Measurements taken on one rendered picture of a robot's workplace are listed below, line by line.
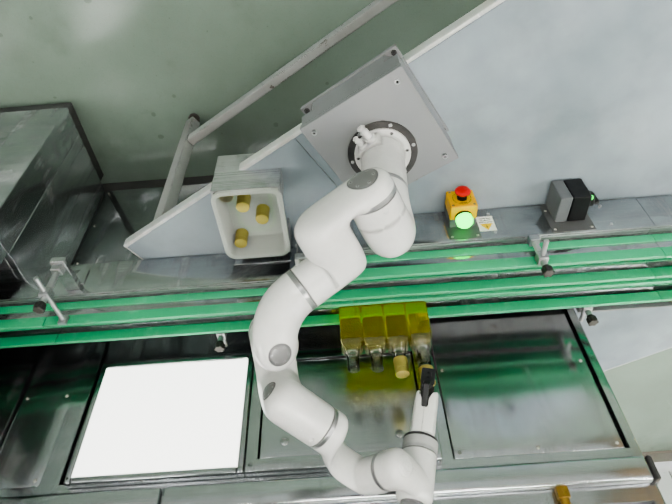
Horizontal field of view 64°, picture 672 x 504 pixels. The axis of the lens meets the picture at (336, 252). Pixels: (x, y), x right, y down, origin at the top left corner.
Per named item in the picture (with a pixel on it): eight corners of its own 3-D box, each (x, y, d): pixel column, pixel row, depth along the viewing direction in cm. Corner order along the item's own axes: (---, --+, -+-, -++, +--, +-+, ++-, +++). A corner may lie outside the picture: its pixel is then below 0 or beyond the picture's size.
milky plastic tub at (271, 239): (230, 238, 150) (227, 260, 144) (213, 173, 135) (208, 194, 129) (292, 234, 150) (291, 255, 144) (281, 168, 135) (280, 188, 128)
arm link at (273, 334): (285, 264, 103) (223, 309, 101) (296, 276, 90) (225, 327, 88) (324, 319, 106) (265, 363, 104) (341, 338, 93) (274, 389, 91)
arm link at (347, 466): (339, 400, 102) (419, 455, 107) (302, 418, 110) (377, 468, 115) (327, 440, 95) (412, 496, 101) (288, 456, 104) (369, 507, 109)
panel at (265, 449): (106, 369, 153) (67, 489, 128) (102, 363, 151) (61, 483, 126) (420, 347, 151) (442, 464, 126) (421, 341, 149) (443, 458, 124)
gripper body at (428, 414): (436, 460, 117) (440, 414, 125) (439, 437, 110) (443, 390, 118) (402, 454, 118) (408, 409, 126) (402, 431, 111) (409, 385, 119)
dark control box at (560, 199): (544, 203, 146) (554, 222, 140) (550, 179, 140) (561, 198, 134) (574, 200, 146) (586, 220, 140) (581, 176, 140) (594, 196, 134)
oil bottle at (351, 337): (338, 297, 150) (341, 360, 135) (337, 283, 146) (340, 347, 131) (358, 296, 150) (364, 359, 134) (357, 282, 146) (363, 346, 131)
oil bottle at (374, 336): (359, 297, 150) (365, 360, 135) (358, 283, 146) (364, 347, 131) (379, 295, 150) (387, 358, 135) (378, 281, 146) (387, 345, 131)
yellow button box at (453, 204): (443, 210, 146) (448, 228, 141) (445, 188, 141) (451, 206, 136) (469, 208, 146) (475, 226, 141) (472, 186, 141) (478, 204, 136)
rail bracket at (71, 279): (75, 275, 154) (47, 338, 137) (50, 232, 142) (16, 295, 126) (92, 274, 154) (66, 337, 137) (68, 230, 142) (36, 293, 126)
